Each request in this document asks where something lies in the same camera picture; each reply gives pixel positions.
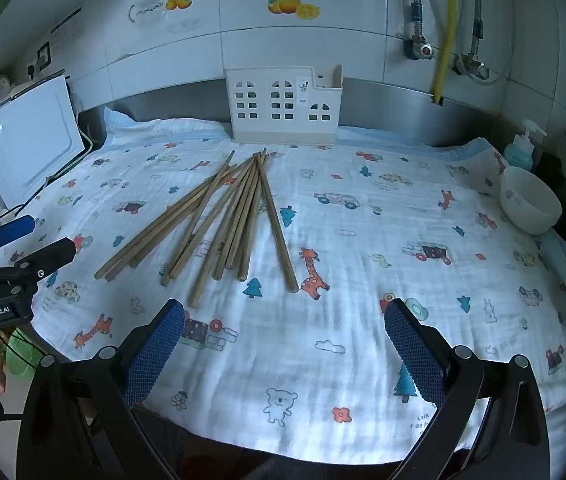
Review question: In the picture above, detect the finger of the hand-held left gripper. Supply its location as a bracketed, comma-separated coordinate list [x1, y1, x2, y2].
[10, 238, 76, 277]
[0, 214, 36, 249]

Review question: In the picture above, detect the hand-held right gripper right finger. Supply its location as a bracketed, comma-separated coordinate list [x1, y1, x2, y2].
[384, 298, 550, 480]

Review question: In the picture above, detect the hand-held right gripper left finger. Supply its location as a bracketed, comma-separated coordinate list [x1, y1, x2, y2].
[15, 298, 186, 480]

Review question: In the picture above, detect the pile of wooden chopsticks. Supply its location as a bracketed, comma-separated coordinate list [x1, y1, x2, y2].
[94, 147, 300, 309]

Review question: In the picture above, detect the white plastic utensil holder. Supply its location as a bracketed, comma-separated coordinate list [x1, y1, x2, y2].
[225, 64, 344, 147]

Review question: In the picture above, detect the green plastic object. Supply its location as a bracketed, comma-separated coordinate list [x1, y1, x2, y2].
[5, 326, 46, 382]

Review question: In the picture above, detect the white animal printed cloth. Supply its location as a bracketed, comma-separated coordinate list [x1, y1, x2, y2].
[30, 107, 566, 453]

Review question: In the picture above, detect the white ceramic bowl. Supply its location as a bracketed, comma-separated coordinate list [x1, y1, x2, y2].
[499, 166, 563, 236]

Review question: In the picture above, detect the blue soap pump bottle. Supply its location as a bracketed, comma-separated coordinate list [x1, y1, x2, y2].
[502, 119, 548, 173]

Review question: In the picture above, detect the metal water valve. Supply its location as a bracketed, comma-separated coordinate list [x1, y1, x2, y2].
[452, 54, 492, 82]

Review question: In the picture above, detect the water valve with red knob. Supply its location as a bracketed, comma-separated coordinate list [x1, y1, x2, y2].
[402, 34, 435, 62]

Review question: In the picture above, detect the white cable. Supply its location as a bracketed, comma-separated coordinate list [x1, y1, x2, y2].
[79, 120, 96, 156]

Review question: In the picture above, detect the black wall socket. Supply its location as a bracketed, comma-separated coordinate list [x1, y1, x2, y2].
[35, 42, 54, 74]

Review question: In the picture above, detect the yellow gas hose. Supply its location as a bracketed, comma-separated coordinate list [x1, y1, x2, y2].
[432, 0, 462, 107]

